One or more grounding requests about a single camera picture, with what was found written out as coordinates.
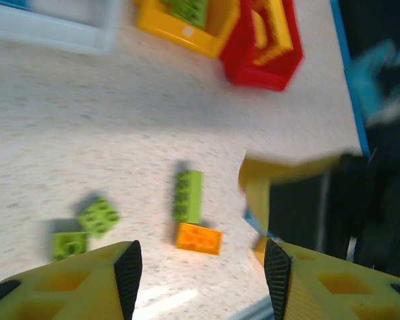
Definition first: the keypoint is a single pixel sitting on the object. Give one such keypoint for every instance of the white plastic bin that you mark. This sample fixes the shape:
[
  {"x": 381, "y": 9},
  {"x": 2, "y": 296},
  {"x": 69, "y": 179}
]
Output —
[{"x": 70, "y": 33}]

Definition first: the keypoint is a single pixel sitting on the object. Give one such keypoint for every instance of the blue lego brick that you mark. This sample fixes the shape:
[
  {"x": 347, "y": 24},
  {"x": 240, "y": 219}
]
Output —
[{"x": 253, "y": 221}]

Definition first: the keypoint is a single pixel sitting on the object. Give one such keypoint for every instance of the red plastic bin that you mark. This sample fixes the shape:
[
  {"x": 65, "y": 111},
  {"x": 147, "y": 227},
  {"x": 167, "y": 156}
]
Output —
[{"x": 263, "y": 78}]

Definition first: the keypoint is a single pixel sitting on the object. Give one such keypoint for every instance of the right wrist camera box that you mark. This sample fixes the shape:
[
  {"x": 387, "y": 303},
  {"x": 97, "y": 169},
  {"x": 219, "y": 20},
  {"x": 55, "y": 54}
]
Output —
[{"x": 373, "y": 76}]

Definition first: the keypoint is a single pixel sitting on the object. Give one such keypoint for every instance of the yellow plastic bin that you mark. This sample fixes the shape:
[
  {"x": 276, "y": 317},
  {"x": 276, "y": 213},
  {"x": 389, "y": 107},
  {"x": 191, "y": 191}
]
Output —
[{"x": 166, "y": 28}]

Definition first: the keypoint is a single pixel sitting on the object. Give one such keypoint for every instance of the orange lego brick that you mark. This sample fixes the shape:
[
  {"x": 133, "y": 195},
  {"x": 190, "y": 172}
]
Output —
[{"x": 200, "y": 239}]

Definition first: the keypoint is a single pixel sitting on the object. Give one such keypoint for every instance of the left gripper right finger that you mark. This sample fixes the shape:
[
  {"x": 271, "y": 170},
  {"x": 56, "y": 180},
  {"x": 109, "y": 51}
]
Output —
[{"x": 306, "y": 300}]

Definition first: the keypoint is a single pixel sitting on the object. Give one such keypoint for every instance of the yellow lego window frame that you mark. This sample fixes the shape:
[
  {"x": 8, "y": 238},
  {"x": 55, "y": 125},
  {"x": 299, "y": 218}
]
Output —
[{"x": 280, "y": 33}]

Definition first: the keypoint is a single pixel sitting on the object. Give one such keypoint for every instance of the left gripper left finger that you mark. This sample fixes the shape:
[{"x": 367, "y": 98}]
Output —
[{"x": 100, "y": 300}]

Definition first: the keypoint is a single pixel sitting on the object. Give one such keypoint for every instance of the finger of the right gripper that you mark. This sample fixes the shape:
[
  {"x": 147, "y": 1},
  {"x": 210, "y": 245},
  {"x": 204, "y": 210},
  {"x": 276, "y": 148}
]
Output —
[{"x": 296, "y": 206}]

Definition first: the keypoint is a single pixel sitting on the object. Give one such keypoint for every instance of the long green lego brick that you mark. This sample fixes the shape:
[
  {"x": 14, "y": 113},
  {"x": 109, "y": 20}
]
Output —
[{"x": 188, "y": 196}]

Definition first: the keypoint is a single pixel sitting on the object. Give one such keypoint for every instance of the small green lego brick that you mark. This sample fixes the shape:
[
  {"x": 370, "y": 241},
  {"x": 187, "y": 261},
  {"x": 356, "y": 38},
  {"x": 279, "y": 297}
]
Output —
[
  {"x": 100, "y": 217},
  {"x": 70, "y": 246}
]

